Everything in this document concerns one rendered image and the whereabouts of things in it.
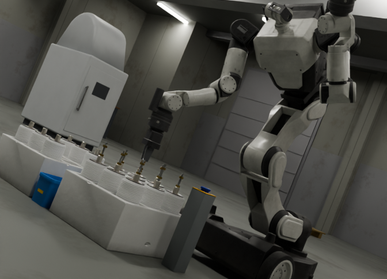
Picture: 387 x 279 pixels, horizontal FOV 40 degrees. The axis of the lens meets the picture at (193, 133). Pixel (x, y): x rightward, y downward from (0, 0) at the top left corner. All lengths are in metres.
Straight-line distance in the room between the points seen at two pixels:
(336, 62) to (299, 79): 0.35
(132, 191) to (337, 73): 0.86
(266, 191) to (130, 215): 0.68
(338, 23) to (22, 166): 1.44
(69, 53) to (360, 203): 6.99
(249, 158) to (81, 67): 4.11
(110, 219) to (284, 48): 0.98
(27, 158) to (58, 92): 3.97
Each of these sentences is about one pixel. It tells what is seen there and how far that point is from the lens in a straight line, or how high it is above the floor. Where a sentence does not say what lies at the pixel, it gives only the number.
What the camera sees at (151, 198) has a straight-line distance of 2.06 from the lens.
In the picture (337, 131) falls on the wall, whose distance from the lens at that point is 11.95.
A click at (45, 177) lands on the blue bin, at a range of 2.27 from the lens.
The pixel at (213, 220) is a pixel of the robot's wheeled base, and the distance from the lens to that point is 2.43.
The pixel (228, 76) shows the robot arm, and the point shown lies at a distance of 2.25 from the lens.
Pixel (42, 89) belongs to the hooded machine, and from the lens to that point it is 6.61.
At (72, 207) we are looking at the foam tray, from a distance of 2.12.
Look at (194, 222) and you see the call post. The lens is 2.01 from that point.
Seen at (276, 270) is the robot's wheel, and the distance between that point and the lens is 2.25.
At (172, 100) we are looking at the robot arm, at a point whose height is 0.60.
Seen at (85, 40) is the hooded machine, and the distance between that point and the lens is 6.42.
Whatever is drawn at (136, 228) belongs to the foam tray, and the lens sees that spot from 2.00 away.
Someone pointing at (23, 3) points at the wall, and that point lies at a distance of 12.93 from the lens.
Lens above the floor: 0.42
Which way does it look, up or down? 2 degrees up
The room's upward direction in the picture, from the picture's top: 22 degrees clockwise
